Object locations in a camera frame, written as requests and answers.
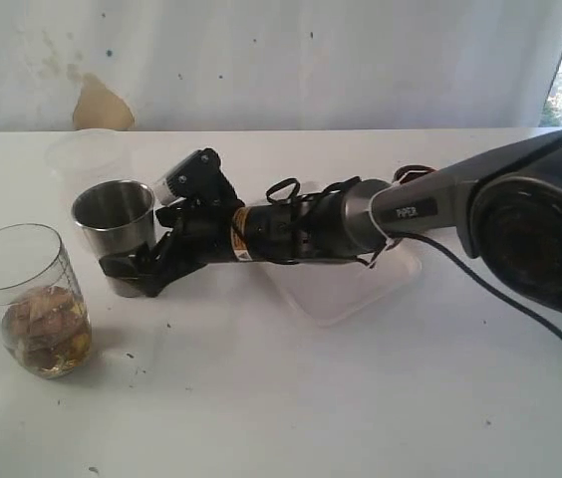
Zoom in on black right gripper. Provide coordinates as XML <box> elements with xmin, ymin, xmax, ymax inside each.
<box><xmin>99</xmin><ymin>148</ymin><xmax>244</xmax><ymax>298</ymax></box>

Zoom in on stainless steel tumbler cup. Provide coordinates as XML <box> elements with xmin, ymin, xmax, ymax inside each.
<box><xmin>71</xmin><ymin>179</ymin><xmax>160</xmax><ymax>299</ymax></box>

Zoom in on clear plastic measuring cup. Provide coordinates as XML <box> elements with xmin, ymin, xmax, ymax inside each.
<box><xmin>0</xmin><ymin>223</ymin><xmax>93</xmax><ymax>379</ymax></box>

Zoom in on wooden clothespins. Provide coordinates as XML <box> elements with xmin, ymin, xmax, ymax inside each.
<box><xmin>1</xmin><ymin>286</ymin><xmax>92</xmax><ymax>378</ymax></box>

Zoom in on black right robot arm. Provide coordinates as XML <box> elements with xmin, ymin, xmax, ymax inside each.
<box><xmin>100</xmin><ymin>130</ymin><xmax>562</xmax><ymax>313</ymax></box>

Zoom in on translucent plastic container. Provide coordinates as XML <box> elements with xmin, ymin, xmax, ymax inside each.
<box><xmin>45</xmin><ymin>128</ymin><xmax>133</xmax><ymax>187</ymax></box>

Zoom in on white rectangular plastic tray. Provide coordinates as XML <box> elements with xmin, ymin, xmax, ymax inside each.
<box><xmin>261</xmin><ymin>245</ymin><xmax>422</xmax><ymax>327</ymax></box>

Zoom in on white zip tie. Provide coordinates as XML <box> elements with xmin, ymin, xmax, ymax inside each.
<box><xmin>356</xmin><ymin>179</ymin><xmax>402</xmax><ymax>269</ymax></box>

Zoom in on black cable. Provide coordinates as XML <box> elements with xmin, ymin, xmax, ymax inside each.
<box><xmin>265</xmin><ymin>166</ymin><xmax>562</xmax><ymax>387</ymax></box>

